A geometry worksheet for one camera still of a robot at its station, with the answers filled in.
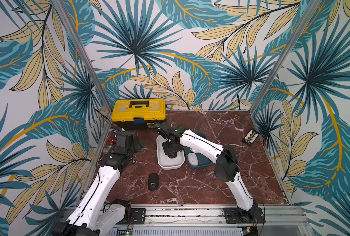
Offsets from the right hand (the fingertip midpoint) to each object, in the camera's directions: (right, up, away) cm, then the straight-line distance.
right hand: (169, 149), depth 88 cm
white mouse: (+14, -6, +2) cm, 16 cm away
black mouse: (-9, -17, -5) cm, 20 cm away
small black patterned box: (+56, +6, +15) cm, 59 cm away
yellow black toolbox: (-20, +22, +5) cm, 30 cm away
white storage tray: (-3, -8, -1) cm, 8 cm away
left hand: (-18, +4, -10) cm, 21 cm away
